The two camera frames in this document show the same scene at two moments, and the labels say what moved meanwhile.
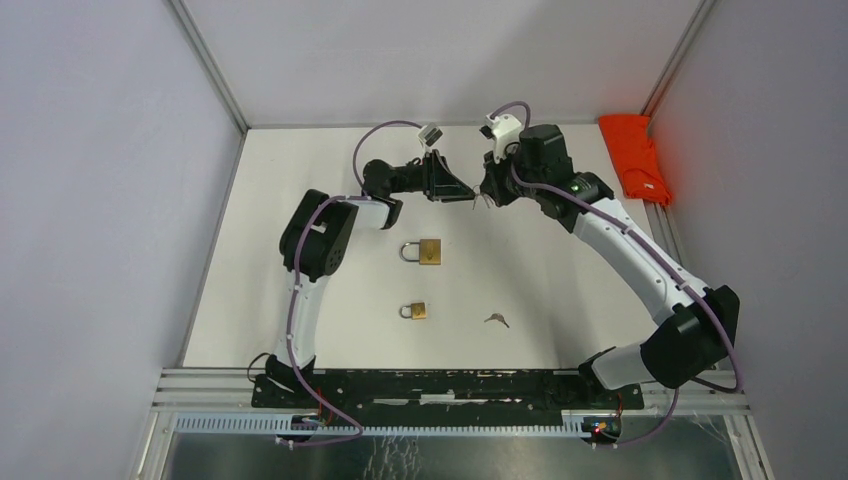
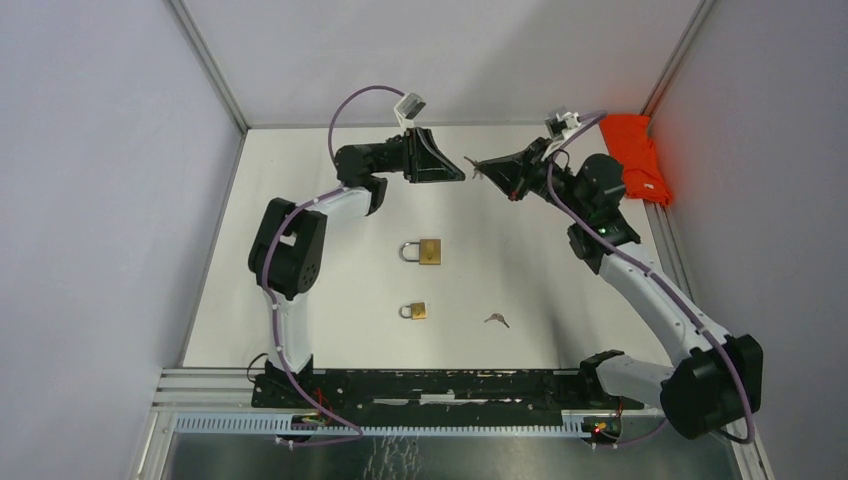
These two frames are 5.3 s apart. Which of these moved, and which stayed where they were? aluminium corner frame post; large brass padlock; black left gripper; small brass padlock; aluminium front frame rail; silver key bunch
Moved: black left gripper; silver key bunch
Stayed: large brass padlock; aluminium corner frame post; small brass padlock; aluminium front frame rail
